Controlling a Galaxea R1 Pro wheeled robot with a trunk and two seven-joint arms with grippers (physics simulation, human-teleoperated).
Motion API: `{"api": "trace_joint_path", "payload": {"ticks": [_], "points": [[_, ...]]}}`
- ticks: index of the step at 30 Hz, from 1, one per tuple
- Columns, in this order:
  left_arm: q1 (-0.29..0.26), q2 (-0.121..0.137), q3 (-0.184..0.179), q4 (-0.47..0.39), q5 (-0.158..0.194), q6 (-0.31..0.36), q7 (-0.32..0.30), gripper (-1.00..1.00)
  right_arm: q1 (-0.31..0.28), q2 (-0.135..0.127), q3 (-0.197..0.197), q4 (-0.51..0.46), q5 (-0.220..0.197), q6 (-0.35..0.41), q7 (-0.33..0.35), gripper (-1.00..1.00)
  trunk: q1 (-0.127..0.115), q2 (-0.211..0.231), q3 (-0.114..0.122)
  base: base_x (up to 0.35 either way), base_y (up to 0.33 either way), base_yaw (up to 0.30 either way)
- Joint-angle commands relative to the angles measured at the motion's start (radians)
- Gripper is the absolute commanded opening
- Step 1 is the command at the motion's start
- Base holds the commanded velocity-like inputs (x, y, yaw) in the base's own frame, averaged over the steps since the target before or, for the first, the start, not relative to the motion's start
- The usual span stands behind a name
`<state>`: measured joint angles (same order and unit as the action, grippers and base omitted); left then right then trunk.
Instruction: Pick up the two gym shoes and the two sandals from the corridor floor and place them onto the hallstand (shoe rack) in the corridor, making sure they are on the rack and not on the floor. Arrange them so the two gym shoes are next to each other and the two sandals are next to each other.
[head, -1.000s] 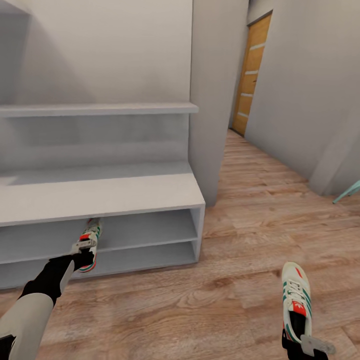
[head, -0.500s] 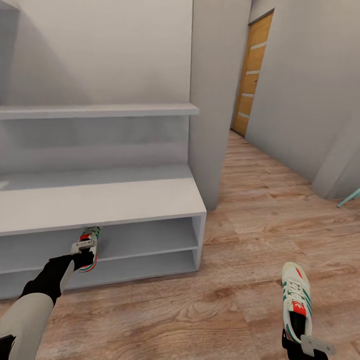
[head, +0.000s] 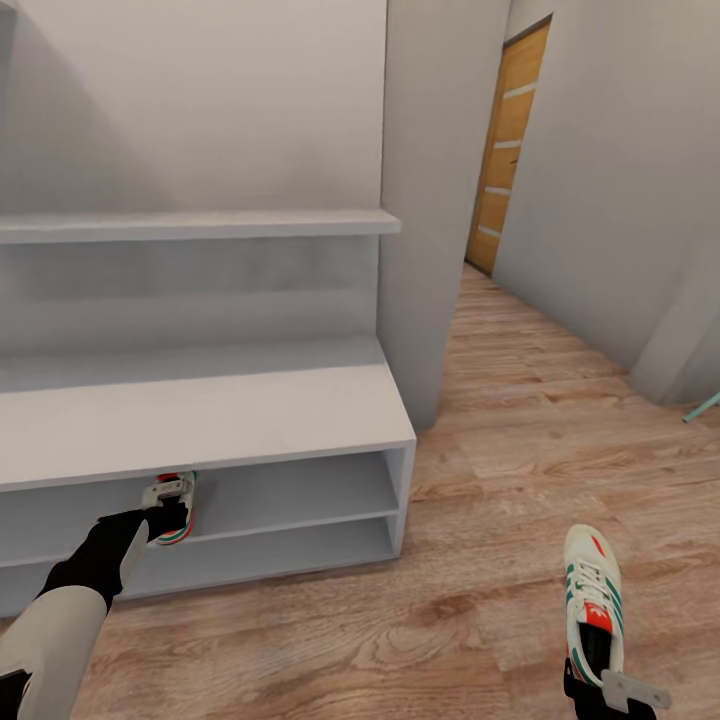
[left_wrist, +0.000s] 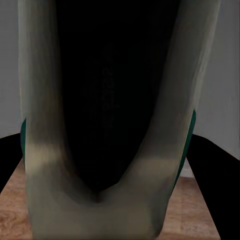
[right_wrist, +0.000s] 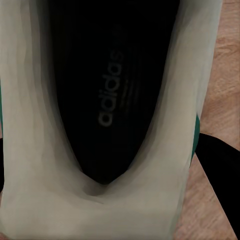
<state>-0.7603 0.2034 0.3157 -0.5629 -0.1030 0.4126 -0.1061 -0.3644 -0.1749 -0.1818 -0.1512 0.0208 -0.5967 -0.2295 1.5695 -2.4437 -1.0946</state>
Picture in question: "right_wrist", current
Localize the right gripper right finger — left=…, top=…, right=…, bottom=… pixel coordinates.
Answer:
left=195, top=133, right=240, bottom=240

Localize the gym shoe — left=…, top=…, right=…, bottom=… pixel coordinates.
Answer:
left=0, top=0, right=223, bottom=240

